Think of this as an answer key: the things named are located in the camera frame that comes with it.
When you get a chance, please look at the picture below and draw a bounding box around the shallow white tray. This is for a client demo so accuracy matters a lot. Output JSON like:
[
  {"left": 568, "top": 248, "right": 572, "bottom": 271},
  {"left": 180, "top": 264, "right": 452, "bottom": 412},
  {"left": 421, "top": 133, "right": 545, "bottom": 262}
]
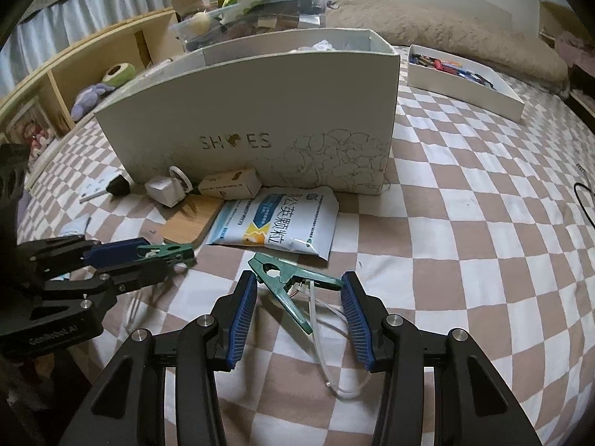
[{"left": 408, "top": 44, "right": 524, "bottom": 123}]

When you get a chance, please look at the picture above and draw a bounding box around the bamboo coaster board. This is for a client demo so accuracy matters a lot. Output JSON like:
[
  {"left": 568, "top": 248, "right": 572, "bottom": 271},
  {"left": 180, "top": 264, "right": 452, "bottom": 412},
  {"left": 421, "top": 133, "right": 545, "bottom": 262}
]
[{"left": 160, "top": 194, "right": 224, "bottom": 248}]

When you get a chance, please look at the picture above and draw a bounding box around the white shoe box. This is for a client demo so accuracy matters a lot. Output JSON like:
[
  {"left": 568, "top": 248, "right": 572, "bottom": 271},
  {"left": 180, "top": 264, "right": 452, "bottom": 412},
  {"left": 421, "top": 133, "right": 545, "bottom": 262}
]
[{"left": 96, "top": 28, "right": 401, "bottom": 195}]

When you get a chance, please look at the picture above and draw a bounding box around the beige fluffy blanket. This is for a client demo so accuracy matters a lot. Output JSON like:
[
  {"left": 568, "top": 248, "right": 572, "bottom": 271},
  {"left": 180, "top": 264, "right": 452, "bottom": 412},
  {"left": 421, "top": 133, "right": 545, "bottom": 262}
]
[{"left": 326, "top": 0, "right": 569, "bottom": 94}]

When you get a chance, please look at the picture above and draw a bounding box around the purple plush toy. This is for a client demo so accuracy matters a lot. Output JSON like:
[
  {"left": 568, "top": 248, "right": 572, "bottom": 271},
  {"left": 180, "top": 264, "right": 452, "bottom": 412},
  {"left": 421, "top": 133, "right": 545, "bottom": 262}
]
[{"left": 71, "top": 83, "right": 115, "bottom": 122}]

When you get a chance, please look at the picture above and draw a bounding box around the avocado plush toy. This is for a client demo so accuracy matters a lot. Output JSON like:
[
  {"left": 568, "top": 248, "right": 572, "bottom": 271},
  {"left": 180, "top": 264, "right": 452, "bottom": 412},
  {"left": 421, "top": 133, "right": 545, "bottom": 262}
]
[{"left": 102, "top": 62, "right": 136, "bottom": 89}]

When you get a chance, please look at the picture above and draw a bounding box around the blue white sachet packet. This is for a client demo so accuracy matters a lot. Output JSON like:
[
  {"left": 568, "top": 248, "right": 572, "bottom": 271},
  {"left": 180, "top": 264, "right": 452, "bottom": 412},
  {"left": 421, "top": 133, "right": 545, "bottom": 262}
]
[{"left": 208, "top": 186, "right": 339, "bottom": 260}]

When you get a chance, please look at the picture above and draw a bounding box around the white remote control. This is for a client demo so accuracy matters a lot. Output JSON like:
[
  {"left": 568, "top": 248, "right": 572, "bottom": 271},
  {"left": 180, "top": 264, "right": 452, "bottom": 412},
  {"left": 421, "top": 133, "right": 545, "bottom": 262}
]
[{"left": 79, "top": 174, "right": 131, "bottom": 203}]

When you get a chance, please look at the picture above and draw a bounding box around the small white carton box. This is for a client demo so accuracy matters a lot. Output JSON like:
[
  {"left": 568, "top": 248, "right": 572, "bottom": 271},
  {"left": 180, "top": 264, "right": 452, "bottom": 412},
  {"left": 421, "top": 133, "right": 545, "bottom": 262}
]
[{"left": 199, "top": 168, "right": 262, "bottom": 200}]

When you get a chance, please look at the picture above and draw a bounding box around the grey curtain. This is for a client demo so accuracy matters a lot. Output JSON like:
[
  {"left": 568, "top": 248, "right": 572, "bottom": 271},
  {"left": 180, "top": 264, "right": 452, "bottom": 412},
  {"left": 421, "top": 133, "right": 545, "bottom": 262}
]
[{"left": 1, "top": 0, "right": 165, "bottom": 97}]

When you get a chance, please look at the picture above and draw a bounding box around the clear plastic storage bin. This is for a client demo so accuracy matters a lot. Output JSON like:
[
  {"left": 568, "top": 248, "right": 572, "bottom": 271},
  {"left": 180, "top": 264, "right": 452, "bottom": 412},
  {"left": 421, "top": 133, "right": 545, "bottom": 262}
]
[{"left": 170, "top": 0, "right": 329, "bottom": 52}]

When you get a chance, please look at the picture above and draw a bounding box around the black cable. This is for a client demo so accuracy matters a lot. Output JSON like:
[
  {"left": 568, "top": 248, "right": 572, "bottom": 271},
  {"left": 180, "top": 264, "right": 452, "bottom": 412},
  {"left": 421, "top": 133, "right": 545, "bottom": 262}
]
[{"left": 572, "top": 181, "right": 595, "bottom": 231}]

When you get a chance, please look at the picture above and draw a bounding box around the wooden bedside shelf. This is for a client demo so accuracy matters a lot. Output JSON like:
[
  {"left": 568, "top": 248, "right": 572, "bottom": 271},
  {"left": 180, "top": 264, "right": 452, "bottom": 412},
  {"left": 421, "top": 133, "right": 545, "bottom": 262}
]
[{"left": 1, "top": 8, "right": 183, "bottom": 142}]

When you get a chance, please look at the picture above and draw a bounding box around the green plastic clip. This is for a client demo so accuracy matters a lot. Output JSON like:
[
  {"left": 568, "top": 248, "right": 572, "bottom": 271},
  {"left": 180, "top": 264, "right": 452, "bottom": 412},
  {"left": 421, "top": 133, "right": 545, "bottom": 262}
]
[
  {"left": 136, "top": 244, "right": 196, "bottom": 268},
  {"left": 248, "top": 253, "right": 343, "bottom": 334}
]

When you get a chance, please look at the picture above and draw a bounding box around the white cube charger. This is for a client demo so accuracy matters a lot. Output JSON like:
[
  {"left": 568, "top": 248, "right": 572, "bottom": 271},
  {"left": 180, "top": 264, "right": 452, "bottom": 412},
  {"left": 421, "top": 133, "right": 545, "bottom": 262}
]
[{"left": 144, "top": 165, "right": 193, "bottom": 207}]

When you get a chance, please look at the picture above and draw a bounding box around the framed doll display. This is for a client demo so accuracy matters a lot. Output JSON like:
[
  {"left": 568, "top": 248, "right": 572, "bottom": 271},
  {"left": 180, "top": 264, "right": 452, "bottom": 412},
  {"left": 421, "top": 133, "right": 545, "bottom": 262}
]
[{"left": 6, "top": 99, "right": 54, "bottom": 163}]

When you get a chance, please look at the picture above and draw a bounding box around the checkered bed sheet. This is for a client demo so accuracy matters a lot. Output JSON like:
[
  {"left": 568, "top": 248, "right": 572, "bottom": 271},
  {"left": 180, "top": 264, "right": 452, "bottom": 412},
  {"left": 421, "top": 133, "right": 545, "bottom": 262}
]
[{"left": 217, "top": 80, "right": 594, "bottom": 445}]

